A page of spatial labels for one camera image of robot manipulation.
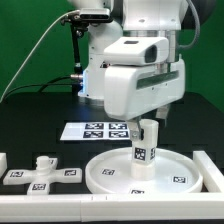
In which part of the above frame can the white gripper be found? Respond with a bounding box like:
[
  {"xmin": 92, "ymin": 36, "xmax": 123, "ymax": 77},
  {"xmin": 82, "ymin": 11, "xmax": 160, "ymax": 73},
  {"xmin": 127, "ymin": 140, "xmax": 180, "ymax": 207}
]
[{"xmin": 104, "ymin": 58, "xmax": 185, "ymax": 140}]

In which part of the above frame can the white round table top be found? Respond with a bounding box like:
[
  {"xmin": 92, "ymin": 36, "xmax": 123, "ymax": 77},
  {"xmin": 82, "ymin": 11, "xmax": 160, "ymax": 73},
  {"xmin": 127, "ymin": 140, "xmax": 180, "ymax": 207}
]
[{"xmin": 85, "ymin": 147, "xmax": 203, "ymax": 194}]

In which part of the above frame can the white cross table base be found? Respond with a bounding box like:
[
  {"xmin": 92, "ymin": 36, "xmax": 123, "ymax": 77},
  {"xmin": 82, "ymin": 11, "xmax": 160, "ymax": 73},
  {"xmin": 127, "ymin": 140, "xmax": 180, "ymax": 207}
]
[{"xmin": 3, "ymin": 156, "xmax": 82, "ymax": 195}]

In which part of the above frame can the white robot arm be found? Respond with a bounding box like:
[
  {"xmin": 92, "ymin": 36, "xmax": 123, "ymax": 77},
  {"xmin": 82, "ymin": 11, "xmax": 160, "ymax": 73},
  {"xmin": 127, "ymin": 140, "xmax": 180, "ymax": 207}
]
[{"xmin": 68, "ymin": 0, "xmax": 216, "ymax": 140}]

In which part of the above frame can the white marker sheet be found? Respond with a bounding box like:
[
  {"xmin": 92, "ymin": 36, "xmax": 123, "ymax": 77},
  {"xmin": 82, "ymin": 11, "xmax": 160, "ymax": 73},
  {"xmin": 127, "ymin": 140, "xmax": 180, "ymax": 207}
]
[{"xmin": 60, "ymin": 122, "xmax": 130, "ymax": 141}]

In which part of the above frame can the white left fence block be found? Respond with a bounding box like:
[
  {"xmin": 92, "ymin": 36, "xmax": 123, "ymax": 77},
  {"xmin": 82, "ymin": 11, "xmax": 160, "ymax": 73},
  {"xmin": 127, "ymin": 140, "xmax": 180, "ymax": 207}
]
[{"xmin": 0, "ymin": 153, "xmax": 7, "ymax": 178}]

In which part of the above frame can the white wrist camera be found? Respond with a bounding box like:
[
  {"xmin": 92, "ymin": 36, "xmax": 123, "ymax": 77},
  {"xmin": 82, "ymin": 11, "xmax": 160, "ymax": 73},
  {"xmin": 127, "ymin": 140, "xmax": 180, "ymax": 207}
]
[{"xmin": 104, "ymin": 37, "xmax": 169, "ymax": 66}]

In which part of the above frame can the white front fence rail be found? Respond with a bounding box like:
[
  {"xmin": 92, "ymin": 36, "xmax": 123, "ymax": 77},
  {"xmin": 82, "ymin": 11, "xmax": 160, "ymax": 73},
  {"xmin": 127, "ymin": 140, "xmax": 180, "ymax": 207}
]
[{"xmin": 0, "ymin": 193, "xmax": 224, "ymax": 222}]

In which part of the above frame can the white fence rail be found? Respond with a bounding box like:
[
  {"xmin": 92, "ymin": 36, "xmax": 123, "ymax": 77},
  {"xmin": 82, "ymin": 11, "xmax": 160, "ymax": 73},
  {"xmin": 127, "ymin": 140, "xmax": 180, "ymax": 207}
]
[
  {"xmin": 0, "ymin": 193, "xmax": 224, "ymax": 222},
  {"xmin": 193, "ymin": 151, "xmax": 224, "ymax": 193}
]

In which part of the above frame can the white right fence rail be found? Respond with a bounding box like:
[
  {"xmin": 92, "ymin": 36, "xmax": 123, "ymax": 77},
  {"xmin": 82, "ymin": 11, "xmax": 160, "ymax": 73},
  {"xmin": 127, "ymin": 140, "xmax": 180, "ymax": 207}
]
[{"xmin": 193, "ymin": 151, "xmax": 224, "ymax": 193}]

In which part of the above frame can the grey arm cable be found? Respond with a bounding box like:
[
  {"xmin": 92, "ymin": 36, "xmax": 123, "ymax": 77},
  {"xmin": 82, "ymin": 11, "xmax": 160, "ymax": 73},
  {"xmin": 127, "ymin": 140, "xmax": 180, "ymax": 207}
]
[{"xmin": 178, "ymin": 0, "xmax": 202, "ymax": 53}]

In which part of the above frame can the black base cable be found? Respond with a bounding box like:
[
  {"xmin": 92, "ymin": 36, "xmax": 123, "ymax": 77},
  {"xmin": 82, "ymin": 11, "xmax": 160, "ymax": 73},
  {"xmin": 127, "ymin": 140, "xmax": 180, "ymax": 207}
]
[{"xmin": 3, "ymin": 75, "xmax": 74, "ymax": 98}]

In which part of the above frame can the black camera stand pole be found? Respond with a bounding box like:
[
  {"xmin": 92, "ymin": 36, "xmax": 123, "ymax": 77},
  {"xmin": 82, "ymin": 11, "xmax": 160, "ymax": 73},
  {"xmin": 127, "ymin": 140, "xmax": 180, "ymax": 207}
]
[{"xmin": 70, "ymin": 24, "xmax": 84, "ymax": 95}]

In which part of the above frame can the black camera on stand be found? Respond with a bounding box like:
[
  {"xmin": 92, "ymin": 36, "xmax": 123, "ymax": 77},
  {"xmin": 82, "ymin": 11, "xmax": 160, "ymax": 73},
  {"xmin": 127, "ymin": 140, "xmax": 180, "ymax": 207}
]
[{"xmin": 61, "ymin": 8, "xmax": 112, "ymax": 23}]

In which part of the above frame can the grey camera cable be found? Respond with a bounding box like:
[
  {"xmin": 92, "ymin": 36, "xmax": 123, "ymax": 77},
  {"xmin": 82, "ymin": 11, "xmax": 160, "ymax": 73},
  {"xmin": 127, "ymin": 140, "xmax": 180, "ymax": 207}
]
[{"xmin": 0, "ymin": 10, "xmax": 80, "ymax": 104}]

